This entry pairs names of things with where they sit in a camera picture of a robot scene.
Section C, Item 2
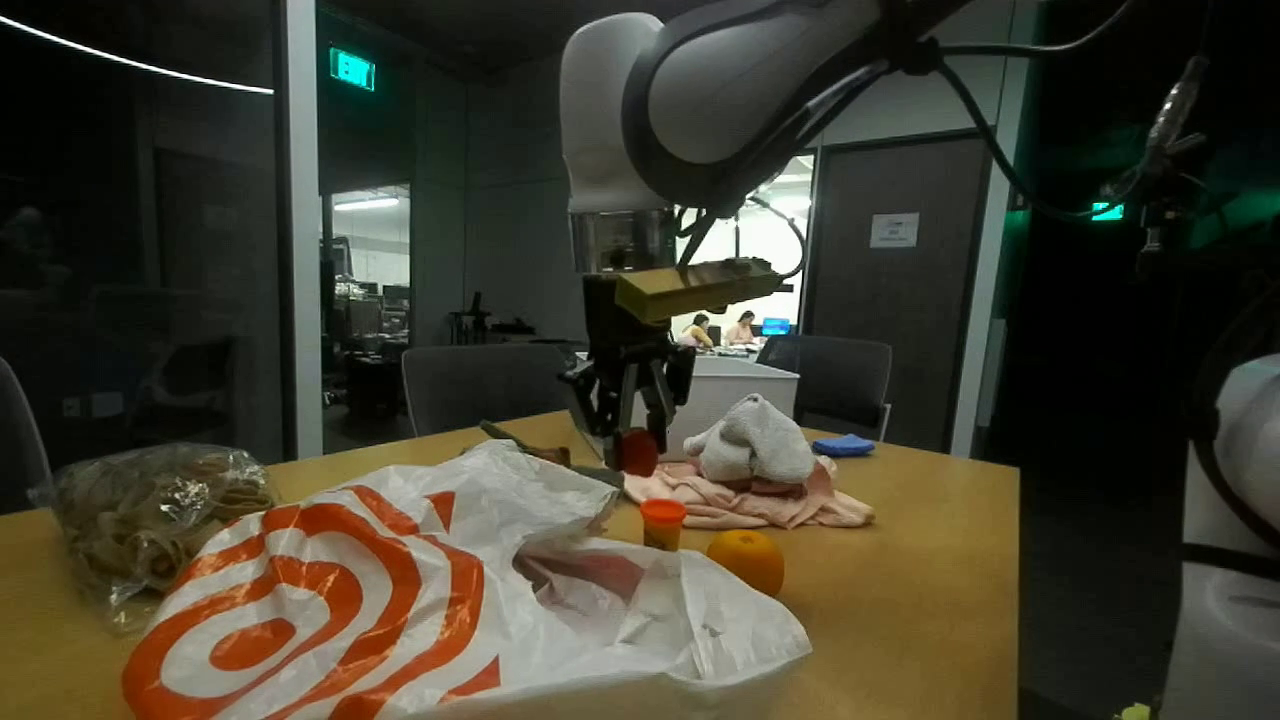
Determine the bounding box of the grey chair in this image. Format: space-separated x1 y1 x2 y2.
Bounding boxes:
761 338 893 439
402 343 568 435

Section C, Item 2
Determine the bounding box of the blue sponge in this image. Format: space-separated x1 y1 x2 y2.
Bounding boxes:
811 433 877 462

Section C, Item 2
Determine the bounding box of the grey chair right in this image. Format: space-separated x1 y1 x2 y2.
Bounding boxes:
761 338 893 439

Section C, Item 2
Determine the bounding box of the grey white cloth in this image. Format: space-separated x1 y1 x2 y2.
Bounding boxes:
686 391 817 486

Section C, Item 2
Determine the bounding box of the yellow container orange lid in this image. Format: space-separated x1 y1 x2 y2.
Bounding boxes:
641 502 686 549

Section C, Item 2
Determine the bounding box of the green exit sign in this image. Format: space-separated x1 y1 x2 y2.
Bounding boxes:
327 47 375 93

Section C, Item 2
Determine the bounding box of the orange plush toy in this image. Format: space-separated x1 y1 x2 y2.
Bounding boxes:
709 528 783 595

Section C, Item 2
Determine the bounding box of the white plastic bin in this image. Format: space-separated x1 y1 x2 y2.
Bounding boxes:
670 357 800 455

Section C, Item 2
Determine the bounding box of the grey chair left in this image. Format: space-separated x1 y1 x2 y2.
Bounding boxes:
402 343 568 435

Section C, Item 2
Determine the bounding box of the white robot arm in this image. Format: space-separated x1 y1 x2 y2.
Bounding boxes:
559 0 970 467

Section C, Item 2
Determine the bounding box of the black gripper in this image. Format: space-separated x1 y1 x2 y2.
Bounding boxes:
559 276 695 467

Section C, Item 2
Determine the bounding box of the peach cloth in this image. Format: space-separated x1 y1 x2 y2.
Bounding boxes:
625 455 877 534

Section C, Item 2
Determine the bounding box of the white orange plastic bag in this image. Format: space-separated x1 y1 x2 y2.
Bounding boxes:
120 439 811 720

